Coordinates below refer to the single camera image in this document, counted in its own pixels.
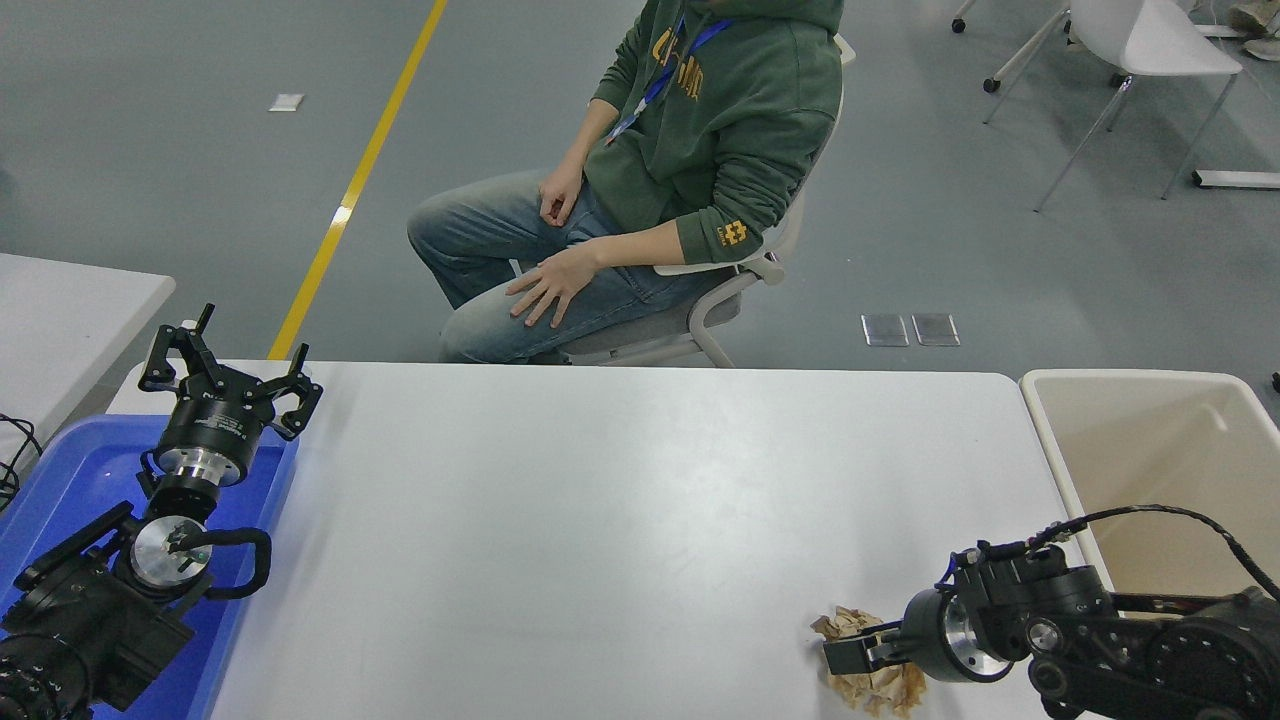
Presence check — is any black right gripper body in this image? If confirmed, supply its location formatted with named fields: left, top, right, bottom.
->
left=898, top=587, right=963, bottom=687

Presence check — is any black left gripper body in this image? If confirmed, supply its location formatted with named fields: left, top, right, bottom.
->
left=157, top=388, right=267, bottom=467

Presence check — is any tan paper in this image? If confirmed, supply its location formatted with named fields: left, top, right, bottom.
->
left=810, top=605, right=929, bottom=719

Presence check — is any person's left hand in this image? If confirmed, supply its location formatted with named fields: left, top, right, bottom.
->
left=505, top=243, right=608, bottom=330

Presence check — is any person's right hand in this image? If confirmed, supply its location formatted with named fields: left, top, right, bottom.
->
left=538, top=165, right=586, bottom=227

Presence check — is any white side table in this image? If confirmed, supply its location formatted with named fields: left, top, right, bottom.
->
left=0, top=253, right=177, bottom=471

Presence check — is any blue plastic tray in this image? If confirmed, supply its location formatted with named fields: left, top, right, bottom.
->
left=0, top=414, right=301, bottom=720

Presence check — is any large pale plastic bin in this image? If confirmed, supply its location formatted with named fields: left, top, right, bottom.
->
left=1019, top=368, right=1280, bottom=613

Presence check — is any grey white office chair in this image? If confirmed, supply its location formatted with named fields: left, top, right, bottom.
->
left=510, top=35, right=859, bottom=369

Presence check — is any person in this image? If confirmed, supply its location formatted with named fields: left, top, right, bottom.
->
left=1228, top=0, right=1280, bottom=63
left=405, top=0, right=844, bottom=365

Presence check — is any white floor bar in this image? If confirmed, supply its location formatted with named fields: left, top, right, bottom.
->
left=1192, top=168, right=1280, bottom=191

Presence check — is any white shell chair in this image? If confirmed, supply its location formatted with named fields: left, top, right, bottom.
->
left=982, top=0, right=1244, bottom=213

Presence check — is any black cable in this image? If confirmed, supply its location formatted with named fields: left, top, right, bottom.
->
left=0, top=413, right=43, bottom=513

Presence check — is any blue lanyard with badge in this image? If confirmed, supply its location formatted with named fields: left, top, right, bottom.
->
left=605, top=18, right=736, bottom=146

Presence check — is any white rolling table frame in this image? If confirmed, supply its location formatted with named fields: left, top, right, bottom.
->
left=950, top=0, right=1071, bottom=95

